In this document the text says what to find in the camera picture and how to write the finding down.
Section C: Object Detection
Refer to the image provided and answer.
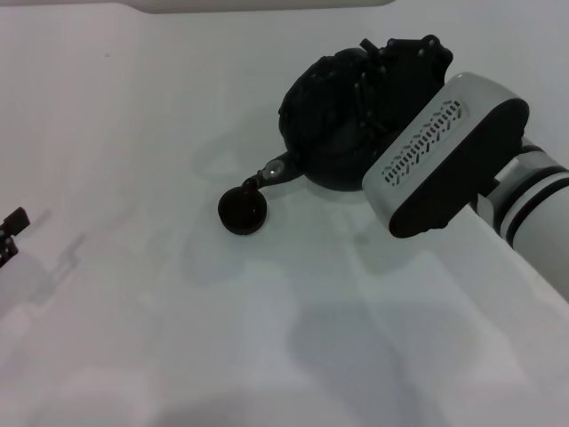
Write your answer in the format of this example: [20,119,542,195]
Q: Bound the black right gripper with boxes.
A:
[354,34,455,135]

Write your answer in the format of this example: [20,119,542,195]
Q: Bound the black round teapot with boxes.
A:
[240,46,389,193]

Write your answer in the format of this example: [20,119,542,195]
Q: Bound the small dark teacup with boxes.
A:
[217,183,269,235]

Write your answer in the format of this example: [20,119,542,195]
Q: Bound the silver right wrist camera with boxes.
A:
[361,71,531,239]

